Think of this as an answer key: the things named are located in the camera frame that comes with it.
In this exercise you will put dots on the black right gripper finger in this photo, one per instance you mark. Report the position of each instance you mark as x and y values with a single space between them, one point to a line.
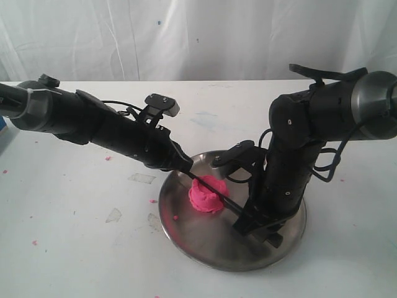
270 235
249 220

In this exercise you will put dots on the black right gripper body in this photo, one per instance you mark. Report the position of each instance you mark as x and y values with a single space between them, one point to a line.
278 182

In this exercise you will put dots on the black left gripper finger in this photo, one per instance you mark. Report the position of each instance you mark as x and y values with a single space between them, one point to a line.
180 160

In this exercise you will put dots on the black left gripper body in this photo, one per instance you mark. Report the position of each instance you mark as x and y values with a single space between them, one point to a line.
150 146

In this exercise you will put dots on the black knife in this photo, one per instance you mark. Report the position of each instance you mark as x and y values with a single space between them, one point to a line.
255 183

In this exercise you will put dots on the pink dough lump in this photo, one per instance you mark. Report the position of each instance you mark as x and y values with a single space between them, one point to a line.
205 200

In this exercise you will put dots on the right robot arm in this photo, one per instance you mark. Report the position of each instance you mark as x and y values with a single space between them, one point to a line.
309 131

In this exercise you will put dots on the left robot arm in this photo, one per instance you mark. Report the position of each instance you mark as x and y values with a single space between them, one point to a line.
81 118

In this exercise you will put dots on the round steel plate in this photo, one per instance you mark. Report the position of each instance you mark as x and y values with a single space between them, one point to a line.
210 238

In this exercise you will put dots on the white backdrop curtain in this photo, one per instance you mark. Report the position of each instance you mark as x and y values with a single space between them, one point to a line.
193 40

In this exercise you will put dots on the blue box at edge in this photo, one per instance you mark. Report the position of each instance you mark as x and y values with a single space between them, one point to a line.
3 125

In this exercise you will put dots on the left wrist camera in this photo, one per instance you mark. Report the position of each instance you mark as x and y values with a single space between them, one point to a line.
156 103

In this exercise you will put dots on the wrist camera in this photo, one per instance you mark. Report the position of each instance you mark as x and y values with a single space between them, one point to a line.
237 154
156 103

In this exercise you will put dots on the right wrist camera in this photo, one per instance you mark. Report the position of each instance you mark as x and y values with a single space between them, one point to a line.
237 154

